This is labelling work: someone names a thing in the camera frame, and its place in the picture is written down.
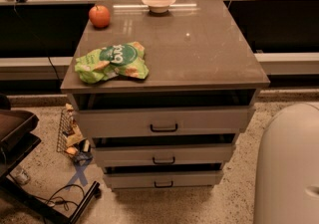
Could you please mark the black cart frame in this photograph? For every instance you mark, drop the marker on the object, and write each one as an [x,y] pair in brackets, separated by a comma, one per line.
[16,142]

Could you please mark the wire snack basket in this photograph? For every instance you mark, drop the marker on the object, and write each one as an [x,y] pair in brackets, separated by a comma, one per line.
[70,140]

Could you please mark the grey drawer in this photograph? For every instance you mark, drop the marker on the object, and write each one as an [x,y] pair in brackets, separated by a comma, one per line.
[162,180]
[162,155]
[157,122]

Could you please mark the top grey drawer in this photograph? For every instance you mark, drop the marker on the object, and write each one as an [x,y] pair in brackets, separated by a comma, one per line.
[157,122]

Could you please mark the middle grey drawer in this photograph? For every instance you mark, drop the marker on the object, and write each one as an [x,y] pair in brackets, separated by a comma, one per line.
[162,155]

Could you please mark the red apple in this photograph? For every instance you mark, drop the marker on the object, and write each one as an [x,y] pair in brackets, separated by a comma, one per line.
[99,16]

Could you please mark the blue tape cross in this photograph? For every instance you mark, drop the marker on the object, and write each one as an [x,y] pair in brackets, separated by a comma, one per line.
[79,174]

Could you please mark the bottom grey drawer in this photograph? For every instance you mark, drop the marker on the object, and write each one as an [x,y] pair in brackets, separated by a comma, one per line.
[162,180]

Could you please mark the green chip bag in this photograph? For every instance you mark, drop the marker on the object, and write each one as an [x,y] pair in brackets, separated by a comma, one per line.
[110,62]

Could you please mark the white bowl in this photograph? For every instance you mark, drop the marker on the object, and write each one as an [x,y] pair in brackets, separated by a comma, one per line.
[158,6]

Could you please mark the grey drawer cabinet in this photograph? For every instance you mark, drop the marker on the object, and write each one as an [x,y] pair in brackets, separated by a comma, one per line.
[197,58]

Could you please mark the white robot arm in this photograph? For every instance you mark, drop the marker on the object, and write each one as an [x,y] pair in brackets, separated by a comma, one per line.
[287,172]

